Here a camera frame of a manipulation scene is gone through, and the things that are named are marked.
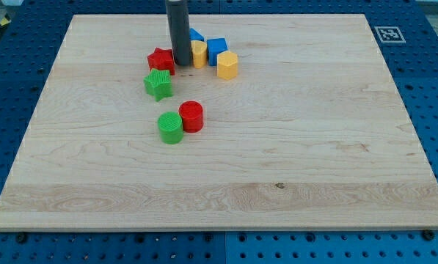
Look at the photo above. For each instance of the light wooden board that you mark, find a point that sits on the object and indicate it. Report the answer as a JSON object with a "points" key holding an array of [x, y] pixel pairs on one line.
{"points": [[311, 134]]}

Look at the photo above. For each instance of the black bolt front left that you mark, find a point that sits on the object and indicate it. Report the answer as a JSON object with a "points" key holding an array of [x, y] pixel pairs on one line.
{"points": [[21, 237]]}

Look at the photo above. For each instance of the black bolt front right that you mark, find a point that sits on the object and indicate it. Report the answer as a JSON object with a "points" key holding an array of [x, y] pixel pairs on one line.
{"points": [[428, 235]]}

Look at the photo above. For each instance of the green star block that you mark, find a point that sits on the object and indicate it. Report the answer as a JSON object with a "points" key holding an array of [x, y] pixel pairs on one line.
{"points": [[158, 84]]}

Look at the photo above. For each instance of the blue cube block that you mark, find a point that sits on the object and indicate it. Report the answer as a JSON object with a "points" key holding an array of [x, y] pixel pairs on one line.
{"points": [[215, 47]]}

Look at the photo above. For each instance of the blue block behind rod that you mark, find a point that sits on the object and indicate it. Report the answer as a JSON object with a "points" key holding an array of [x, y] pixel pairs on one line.
{"points": [[195, 35]]}

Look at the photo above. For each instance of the red star block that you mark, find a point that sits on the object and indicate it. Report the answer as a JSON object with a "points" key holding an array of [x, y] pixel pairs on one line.
{"points": [[162, 59]]}

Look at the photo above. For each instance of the green cylinder block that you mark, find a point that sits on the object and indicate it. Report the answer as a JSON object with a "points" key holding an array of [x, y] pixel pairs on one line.
{"points": [[170, 127]]}

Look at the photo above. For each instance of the black bolt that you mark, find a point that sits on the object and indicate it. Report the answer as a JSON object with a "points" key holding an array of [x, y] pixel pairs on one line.
{"points": [[428, 235], [21, 237]]}

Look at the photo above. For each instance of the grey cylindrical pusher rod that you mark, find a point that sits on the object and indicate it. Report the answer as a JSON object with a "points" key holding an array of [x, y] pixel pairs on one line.
{"points": [[178, 21]]}

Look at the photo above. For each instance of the red cylinder block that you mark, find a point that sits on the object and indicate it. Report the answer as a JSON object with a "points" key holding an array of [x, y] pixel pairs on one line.
{"points": [[191, 113]]}

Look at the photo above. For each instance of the yellow hexagon block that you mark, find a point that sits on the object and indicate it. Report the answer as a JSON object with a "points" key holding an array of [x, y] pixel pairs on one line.
{"points": [[227, 65]]}

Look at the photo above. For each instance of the white fiducial marker tag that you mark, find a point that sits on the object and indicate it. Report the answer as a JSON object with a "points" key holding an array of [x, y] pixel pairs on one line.
{"points": [[389, 34]]}

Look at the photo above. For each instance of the yellow rounded block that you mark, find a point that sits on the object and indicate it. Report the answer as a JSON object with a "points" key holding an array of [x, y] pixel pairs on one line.
{"points": [[199, 51]]}

